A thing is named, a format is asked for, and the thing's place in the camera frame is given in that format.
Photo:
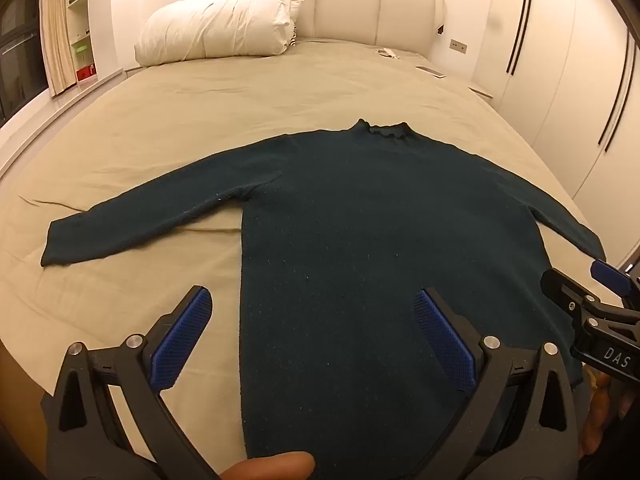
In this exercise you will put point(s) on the white wardrobe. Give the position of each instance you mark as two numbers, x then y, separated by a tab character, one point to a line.
550	60

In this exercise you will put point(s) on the person's right hand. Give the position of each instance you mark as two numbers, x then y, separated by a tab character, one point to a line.
597	410

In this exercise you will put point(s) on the dark window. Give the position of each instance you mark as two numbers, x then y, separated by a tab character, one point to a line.
20	45

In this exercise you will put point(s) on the green box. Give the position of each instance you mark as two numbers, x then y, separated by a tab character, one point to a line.
82	54

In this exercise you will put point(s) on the dark green knit sweater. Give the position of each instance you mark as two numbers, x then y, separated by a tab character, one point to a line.
350	210

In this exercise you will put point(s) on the white remote control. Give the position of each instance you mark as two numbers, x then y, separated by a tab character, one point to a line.
387	53

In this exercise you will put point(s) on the beige padded headboard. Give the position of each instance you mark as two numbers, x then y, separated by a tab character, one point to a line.
350	5

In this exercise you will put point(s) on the white rolled duvet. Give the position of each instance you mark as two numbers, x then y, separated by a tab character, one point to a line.
215	20

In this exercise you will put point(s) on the person's left hand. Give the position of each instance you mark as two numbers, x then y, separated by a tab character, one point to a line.
270	466

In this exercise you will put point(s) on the metal wall socket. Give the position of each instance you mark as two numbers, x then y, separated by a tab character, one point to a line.
458	46

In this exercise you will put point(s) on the bed with beige sheet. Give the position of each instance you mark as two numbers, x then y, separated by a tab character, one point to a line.
250	95

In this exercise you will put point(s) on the red box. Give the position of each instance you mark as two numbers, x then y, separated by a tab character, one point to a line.
85	73

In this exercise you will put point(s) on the white window bench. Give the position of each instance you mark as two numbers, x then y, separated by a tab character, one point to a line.
60	105

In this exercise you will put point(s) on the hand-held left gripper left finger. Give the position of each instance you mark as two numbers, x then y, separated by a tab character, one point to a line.
187	332

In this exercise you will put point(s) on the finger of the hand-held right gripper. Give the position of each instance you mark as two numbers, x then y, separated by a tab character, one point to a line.
612	277
565	292

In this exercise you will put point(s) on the white bedside table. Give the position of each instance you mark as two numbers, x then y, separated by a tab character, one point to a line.
481	93

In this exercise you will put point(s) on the white framed tablet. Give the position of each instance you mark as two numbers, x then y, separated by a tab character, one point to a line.
430	72

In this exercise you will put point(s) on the beige curtain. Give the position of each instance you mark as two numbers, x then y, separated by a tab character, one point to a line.
56	35

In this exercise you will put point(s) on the white wall shelf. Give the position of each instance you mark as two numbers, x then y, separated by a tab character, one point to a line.
80	10

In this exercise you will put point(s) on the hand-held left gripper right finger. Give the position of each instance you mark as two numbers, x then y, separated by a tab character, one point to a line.
442	332

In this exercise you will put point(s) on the striped pillow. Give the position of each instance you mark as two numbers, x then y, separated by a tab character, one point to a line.
294	35

